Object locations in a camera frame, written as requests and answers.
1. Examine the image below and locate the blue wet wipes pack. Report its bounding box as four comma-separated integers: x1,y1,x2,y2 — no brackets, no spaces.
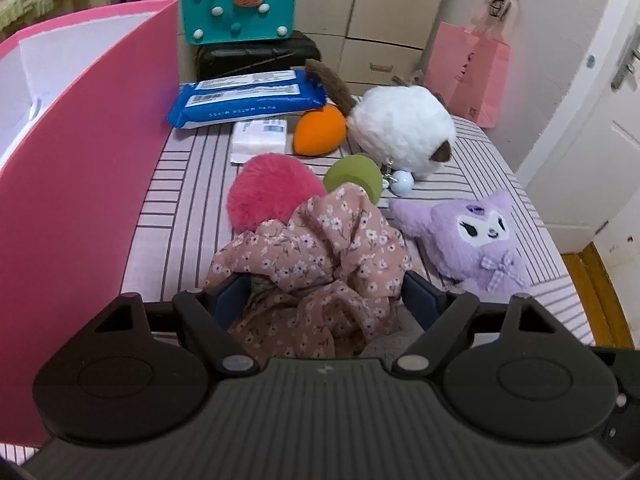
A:
167,68,326,129

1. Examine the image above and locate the orange soft carrot toy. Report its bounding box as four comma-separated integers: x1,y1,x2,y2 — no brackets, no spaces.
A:
293,104,347,156

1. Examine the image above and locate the green soft ball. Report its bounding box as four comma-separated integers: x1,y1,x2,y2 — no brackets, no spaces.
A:
323,154,383,204

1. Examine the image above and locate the purple Kuromi plush toy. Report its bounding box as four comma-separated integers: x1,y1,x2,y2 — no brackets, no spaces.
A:
388,190,530,304

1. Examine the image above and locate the pink storage box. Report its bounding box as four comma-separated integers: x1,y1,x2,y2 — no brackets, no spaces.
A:
1,0,179,445

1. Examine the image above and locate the pink floral fabric scrunchie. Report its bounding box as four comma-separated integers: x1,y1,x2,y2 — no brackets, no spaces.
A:
204,183,412,363

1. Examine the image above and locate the white brown plush cat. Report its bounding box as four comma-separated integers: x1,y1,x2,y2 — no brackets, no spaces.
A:
305,60,457,179

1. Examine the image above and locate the black suitcase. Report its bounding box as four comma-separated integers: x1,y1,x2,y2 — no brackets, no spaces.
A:
195,30,322,81

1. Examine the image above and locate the pink paper bag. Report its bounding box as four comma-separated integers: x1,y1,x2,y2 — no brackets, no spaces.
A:
424,23,511,129

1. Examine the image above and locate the teal felt tote bag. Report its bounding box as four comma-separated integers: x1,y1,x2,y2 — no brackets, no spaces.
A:
180,0,296,46

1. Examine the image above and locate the striped keychain on hook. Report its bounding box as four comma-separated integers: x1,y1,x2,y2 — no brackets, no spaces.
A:
468,0,520,44

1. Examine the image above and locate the pink fluffy pom ball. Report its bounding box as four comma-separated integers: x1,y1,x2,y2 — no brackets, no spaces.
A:
227,153,326,233

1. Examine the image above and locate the silver door handle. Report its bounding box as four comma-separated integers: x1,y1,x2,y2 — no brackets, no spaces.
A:
610,24,640,91

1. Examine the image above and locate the light blue bell charm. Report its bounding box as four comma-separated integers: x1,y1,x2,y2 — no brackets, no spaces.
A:
383,170,414,197

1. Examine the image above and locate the white tissue pack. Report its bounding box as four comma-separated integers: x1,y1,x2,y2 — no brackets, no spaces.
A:
230,118,288,165

